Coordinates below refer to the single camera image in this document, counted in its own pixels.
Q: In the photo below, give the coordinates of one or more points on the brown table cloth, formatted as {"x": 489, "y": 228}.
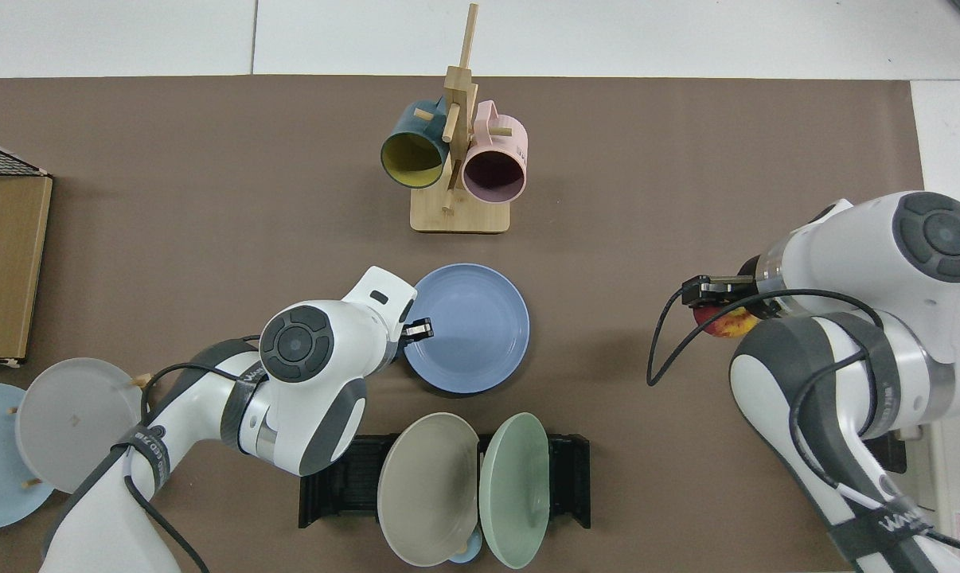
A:
{"x": 209, "y": 199}

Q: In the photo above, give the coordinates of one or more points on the pink cup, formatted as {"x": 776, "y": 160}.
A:
{"x": 493, "y": 171}

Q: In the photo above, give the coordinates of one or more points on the red yellow apple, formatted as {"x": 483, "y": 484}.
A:
{"x": 723, "y": 325}

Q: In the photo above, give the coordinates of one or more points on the black dish rack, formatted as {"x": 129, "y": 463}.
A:
{"x": 337, "y": 485}

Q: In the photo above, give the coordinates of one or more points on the wooden cup stand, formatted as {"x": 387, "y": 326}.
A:
{"x": 460, "y": 215}

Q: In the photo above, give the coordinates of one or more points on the wooden peg plate rack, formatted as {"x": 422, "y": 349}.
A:
{"x": 140, "y": 380}

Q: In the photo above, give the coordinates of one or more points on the white plate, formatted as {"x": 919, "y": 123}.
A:
{"x": 70, "y": 422}

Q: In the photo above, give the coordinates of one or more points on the small blue round thing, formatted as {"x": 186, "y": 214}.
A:
{"x": 469, "y": 553}

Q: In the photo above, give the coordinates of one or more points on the green plate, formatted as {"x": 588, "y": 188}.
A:
{"x": 516, "y": 489}

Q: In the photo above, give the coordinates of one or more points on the beige plate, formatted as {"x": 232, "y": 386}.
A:
{"x": 428, "y": 489}

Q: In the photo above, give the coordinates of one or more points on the dark teal cup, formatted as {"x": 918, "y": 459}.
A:
{"x": 412, "y": 159}

